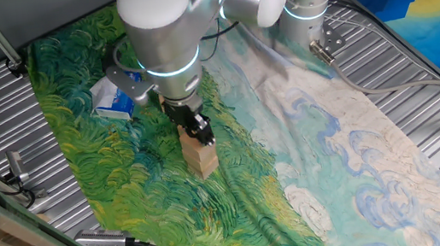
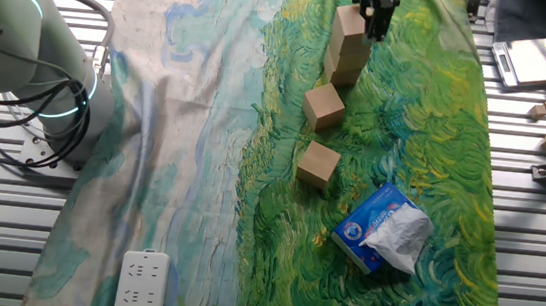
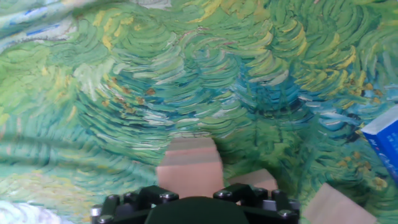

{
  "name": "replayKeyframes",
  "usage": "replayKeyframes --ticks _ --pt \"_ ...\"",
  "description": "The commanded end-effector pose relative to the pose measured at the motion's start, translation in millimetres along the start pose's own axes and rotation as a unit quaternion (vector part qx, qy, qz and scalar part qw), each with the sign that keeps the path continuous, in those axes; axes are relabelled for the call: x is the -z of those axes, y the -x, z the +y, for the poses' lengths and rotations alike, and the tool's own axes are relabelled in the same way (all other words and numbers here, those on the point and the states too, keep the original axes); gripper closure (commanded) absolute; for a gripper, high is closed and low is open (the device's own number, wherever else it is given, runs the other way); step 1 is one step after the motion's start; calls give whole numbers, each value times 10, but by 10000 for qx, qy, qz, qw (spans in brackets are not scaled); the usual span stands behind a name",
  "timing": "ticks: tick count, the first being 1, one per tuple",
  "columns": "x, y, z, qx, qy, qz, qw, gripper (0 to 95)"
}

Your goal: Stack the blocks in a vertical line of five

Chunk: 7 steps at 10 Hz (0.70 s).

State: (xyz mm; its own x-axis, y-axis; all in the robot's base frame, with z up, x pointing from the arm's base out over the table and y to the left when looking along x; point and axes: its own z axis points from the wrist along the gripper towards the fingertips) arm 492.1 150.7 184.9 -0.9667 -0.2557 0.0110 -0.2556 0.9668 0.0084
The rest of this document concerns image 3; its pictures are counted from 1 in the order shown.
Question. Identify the painted landscape cloth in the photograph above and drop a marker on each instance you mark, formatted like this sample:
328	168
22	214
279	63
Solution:
124	77

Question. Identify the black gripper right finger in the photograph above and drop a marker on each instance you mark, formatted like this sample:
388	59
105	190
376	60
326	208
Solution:
267	205

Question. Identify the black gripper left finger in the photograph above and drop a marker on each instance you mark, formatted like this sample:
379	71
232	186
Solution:
124	205

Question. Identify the blue tissue pack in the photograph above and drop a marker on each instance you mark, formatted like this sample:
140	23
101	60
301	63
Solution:
385	140

